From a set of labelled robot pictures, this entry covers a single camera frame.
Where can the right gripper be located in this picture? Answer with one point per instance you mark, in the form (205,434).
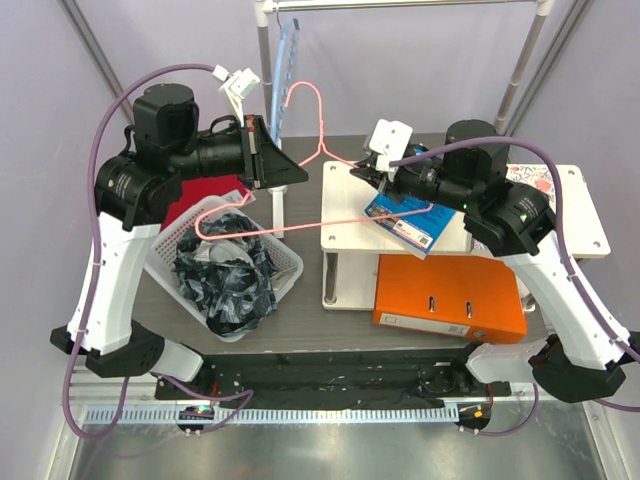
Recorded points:
(370,172)

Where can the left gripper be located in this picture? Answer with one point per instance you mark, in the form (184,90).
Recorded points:
(265,164)

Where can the dark floral shorts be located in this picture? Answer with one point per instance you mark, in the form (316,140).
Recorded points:
(228,280)

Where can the light blue hanger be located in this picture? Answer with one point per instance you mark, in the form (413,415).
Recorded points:
(283,74)

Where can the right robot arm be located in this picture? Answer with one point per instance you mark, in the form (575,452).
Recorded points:
(583,359)

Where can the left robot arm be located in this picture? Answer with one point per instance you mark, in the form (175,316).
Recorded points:
(131,196)

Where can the blue paperback book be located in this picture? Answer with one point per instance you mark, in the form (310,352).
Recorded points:
(413,225)

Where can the white two-tier shelf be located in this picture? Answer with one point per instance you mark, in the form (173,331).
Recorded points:
(352,251)

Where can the red notebook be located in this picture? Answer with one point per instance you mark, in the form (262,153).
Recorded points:
(193,191)

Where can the clothes rack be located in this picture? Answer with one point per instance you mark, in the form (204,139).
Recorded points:
(516,101)

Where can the orange binder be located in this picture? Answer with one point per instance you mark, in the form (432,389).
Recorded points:
(468,297)

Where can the floral Little Women book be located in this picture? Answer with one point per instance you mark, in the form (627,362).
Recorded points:
(518,217)

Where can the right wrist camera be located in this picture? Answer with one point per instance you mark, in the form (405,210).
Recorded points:
(387,143)

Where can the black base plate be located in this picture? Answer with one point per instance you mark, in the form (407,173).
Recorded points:
(357,380)

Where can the white cable duct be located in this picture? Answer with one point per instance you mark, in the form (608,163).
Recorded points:
(195,414)

